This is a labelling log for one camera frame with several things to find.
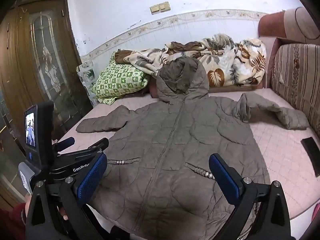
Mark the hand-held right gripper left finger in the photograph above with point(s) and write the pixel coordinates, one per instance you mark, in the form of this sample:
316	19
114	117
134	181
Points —
91	178

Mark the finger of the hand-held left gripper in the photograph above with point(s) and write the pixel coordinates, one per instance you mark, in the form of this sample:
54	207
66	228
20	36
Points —
65	143
97	145

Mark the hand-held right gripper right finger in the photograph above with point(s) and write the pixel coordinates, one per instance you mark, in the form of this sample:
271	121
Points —
225	180

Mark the grey quilted hooded jacket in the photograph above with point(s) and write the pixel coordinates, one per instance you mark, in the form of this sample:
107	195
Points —
175	142

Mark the person's left forearm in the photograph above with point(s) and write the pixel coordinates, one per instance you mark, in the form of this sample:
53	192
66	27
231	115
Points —
11	222

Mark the person's left hand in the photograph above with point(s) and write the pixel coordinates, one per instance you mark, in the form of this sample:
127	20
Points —
63	213

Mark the green patterned pillow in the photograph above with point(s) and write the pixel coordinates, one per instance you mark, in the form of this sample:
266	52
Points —
117	82

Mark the clear plastic packet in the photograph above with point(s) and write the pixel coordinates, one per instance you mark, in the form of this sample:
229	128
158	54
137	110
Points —
86	80

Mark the wooden wardrobe with glass door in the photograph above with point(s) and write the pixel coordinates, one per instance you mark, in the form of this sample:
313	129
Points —
15	67

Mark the reddish bolster cushion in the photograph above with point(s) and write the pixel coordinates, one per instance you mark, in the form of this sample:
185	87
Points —
153	90

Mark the black flat device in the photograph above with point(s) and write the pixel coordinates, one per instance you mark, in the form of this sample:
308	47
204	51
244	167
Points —
312	155

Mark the brown cloth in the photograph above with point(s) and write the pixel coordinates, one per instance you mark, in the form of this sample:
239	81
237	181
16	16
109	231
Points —
122	56

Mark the leaf print blanket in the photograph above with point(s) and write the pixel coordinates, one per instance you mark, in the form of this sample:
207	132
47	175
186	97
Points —
225	60

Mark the striped back cushion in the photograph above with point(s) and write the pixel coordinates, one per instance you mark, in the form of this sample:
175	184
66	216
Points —
295	80

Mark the pink upholstered armrest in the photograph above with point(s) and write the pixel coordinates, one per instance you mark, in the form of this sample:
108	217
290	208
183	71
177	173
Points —
277	25

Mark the beige light switch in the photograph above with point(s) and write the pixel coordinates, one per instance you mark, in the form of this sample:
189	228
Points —
164	6
155	9

